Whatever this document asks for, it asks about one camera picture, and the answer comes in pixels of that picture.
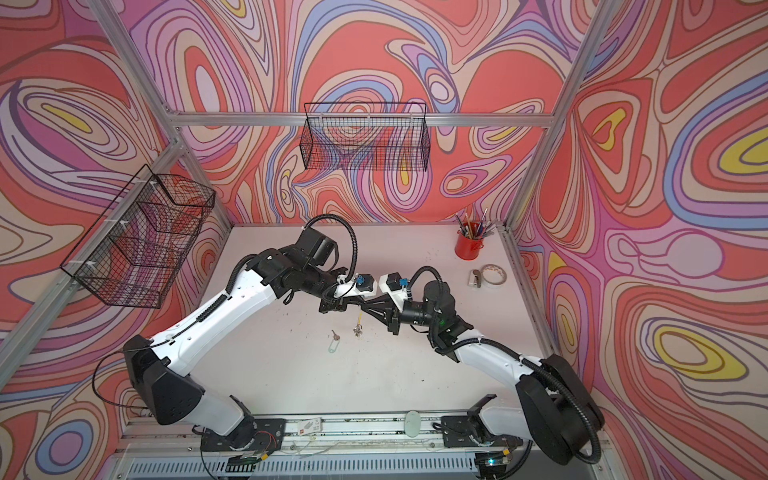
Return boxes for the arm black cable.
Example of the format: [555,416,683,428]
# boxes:
[302,214,359,283]
[407,265,603,466]

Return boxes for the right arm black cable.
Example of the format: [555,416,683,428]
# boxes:
[407,265,603,466]

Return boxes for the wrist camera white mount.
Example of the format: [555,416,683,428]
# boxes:
[378,272,412,311]
[333,274,378,300]

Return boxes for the tape roll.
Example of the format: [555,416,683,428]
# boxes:
[480,264,508,288]

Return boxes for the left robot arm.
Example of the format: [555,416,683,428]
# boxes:
[123,227,357,437]

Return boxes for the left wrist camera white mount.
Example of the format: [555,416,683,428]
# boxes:
[333,274,378,300]

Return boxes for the pens in cup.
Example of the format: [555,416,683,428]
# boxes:
[453,209,498,240]

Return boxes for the key with long mint tag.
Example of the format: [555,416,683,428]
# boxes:
[328,330,341,354]

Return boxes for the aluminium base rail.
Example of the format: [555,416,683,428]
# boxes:
[105,411,533,479]

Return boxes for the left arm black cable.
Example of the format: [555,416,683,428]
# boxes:
[302,214,359,283]

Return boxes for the aluminium frame post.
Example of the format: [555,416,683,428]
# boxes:
[89,0,235,232]

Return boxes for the red pen cup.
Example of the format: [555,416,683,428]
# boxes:
[454,229,484,261]

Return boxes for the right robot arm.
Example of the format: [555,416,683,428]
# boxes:
[347,280,605,465]

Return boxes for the white label tag on rail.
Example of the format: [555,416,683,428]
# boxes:
[297,417,323,436]

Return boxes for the black wire basket back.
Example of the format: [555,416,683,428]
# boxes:
[299,100,431,172]

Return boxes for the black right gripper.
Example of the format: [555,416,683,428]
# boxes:
[363,295,440,336]

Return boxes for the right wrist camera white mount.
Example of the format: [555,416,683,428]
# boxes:
[378,272,412,311]

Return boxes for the metal keyring organizer yellow grip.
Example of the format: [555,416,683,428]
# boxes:
[353,311,363,338]

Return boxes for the black wire basket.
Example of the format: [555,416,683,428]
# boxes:
[59,165,216,309]
[299,100,431,172]

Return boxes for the black wire basket left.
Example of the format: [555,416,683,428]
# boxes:
[59,165,216,309]

